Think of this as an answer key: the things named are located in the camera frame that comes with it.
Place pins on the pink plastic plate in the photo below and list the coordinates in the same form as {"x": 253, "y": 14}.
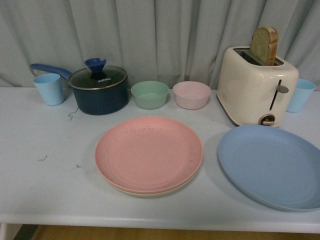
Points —
{"x": 149, "y": 146}

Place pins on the blue plastic plate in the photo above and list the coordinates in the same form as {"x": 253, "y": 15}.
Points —
{"x": 272, "y": 166}

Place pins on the green plastic bowl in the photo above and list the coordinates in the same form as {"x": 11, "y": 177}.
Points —
{"x": 150, "y": 95}

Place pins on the pink plastic bowl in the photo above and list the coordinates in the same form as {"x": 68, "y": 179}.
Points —
{"x": 191, "y": 95}

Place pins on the dark blue saucepan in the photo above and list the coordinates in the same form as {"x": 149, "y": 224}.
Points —
{"x": 93, "y": 102}

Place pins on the beige plastic plate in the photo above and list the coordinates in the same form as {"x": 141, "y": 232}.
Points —
{"x": 148, "y": 186}

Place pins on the glass lid with blue knob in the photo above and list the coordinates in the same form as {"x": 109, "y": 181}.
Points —
{"x": 97, "y": 76}

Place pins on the grey curtain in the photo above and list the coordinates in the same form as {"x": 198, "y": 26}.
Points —
{"x": 161, "y": 40}

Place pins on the cream white toaster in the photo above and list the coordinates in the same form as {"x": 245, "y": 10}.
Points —
{"x": 252, "y": 93}

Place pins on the light blue cup left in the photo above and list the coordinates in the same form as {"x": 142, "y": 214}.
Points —
{"x": 50, "y": 88}

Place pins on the light blue cup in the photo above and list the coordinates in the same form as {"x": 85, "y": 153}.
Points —
{"x": 303, "y": 90}
{"x": 50, "y": 88}

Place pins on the bread slice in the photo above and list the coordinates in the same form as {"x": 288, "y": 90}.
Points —
{"x": 264, "y": 44}

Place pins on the light blue cup right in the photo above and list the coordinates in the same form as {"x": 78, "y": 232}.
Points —
{"x": 303, "y": 90}

